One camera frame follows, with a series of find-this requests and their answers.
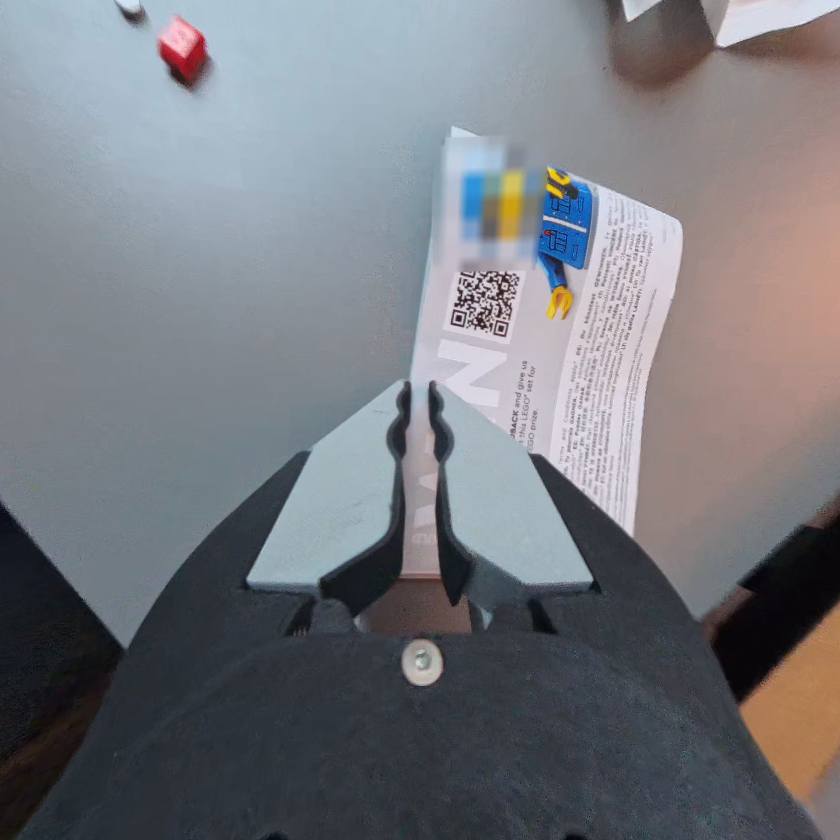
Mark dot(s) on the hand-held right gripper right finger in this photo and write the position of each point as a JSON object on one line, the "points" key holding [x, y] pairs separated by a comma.
{"points": [[512, 518]]}

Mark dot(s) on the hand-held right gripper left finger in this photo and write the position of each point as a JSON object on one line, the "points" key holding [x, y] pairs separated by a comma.
{"points": [[328, 512]]}

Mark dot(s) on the lego instruction booklet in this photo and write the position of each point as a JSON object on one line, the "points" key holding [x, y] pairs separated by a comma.
{"points": [[590, 328]]}

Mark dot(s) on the red lego connector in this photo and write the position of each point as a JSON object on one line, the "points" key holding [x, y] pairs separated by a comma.
{"points": [[180, 46]]}

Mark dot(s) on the torn white paper bag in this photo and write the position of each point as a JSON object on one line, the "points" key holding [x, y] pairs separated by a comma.
{"points": [[761, 18]]}

